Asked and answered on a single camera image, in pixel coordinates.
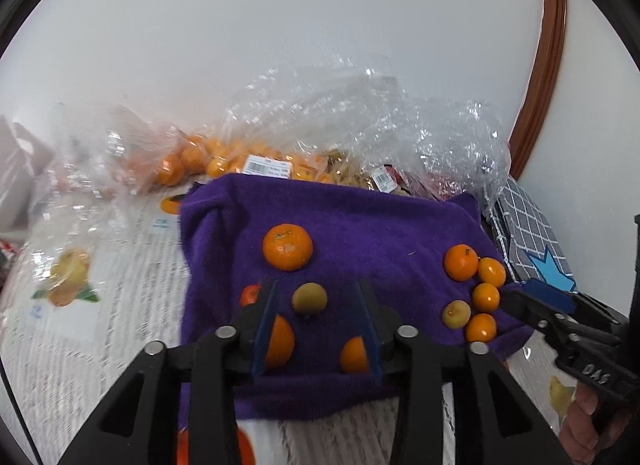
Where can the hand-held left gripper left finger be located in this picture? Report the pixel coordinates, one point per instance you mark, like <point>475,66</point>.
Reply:
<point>265,340</point>

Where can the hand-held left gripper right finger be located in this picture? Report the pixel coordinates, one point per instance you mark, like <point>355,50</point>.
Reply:
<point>372,345</point>

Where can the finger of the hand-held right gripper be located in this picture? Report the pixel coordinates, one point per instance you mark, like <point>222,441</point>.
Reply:
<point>530,312</point>
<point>550,294</point>

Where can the round orange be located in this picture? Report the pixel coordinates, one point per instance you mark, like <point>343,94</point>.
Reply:
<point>486,297</point>
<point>481,328</point>
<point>492,271</point>
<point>281,342</point>
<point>354,356</point>

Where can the small red fruit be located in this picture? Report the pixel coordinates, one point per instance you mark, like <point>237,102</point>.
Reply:
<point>250,295</point>

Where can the small green fruit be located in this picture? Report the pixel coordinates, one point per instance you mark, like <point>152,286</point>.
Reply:
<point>310,299</point>
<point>456,314</point>

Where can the person's right hand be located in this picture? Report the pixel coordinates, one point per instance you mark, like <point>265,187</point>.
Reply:
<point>580,425</point>

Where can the grey checked box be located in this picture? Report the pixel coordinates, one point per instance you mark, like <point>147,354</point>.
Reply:
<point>530,225</point>

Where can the mandarin with stem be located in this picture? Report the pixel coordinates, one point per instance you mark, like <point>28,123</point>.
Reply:
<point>287,247</point>
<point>461,262</point>

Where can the purple towel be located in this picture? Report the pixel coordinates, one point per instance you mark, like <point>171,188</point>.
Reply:
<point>375,235</point>

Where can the fruit print tablecloth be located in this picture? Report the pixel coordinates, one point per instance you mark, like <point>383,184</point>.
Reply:
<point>125,345</point>

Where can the red snack packet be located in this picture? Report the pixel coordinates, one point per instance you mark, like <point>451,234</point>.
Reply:
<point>440,185</point>

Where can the yellowish snack packet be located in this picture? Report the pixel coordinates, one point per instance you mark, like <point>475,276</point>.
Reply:
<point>350,172</point>

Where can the plastic bag of oranges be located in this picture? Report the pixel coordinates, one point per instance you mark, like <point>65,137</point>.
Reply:
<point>200,160</point>

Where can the crumpled clear plastic bag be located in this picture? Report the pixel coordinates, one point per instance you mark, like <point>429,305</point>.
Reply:
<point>75,170</point>

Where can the white box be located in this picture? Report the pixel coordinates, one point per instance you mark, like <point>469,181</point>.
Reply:
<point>20,180</point>

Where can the brown wooden frame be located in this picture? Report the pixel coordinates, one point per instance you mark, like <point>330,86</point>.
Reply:
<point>547,45</point>

